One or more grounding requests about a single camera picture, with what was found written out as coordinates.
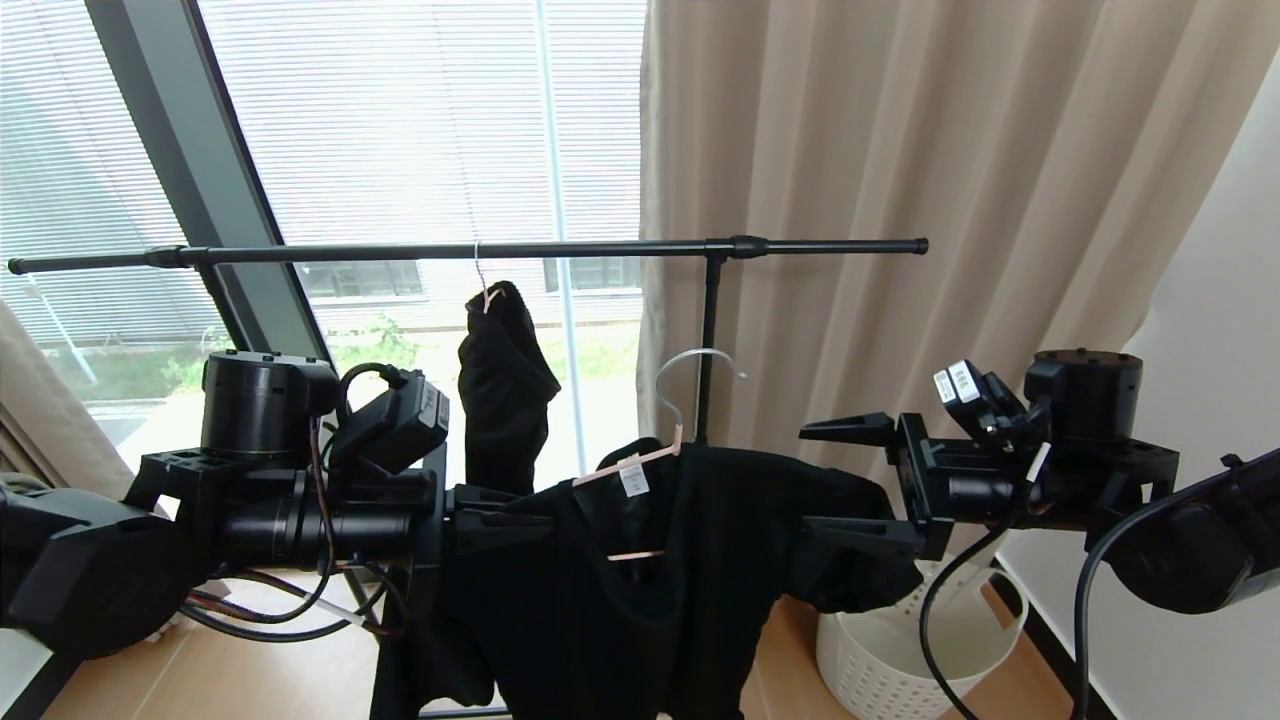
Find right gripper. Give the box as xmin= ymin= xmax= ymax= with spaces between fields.
xmin=798 ymin=411 xmax=1033 ymax=562

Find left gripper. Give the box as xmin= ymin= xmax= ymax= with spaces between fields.
xmin=220 ymin=438 xmax=557 ymax=603

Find black knitted shorts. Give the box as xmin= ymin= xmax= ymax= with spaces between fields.
xmin=457 ymin=281 xmax=563 ymax=498

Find black garment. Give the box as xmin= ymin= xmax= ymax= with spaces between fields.
xmin=370 ymin=438 xmax=927 ymax=720

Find pink clothes hanger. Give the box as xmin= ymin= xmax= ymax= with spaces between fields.
xmin=571 ymin=347 xmax=748 ymax=563
xmin=472 ymin=241 xmax=507 ymax=317

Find white laundry basket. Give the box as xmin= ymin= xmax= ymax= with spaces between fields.
xmin=815 ymin=558 xmax=1031 ymax=720

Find black clothes rack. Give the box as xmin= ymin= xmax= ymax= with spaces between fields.
xmin=8 ymin=235 xmax=931 ymax=720

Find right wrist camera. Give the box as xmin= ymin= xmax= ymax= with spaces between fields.
xmin=932 ymin=359 xmax=1051 ymax=457

